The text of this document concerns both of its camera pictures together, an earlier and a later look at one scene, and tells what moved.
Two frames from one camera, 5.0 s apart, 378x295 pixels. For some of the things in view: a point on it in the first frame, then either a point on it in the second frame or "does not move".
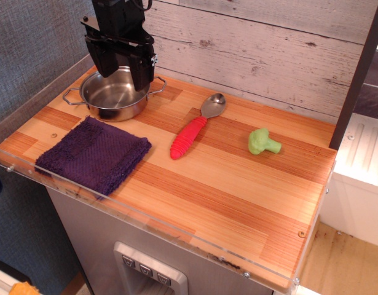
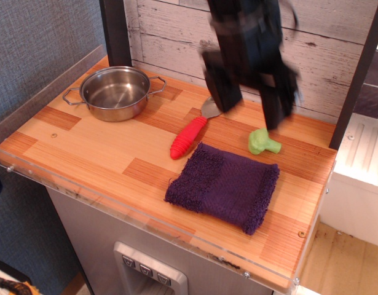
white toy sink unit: (354, 199) does not move
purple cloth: (93, 154) -> (224, 185)
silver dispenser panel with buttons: (145, 274) does not move
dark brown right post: (375, 32) does not move
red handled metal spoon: (211, 105) does not move
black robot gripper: (114, 24) -> (249, 50)
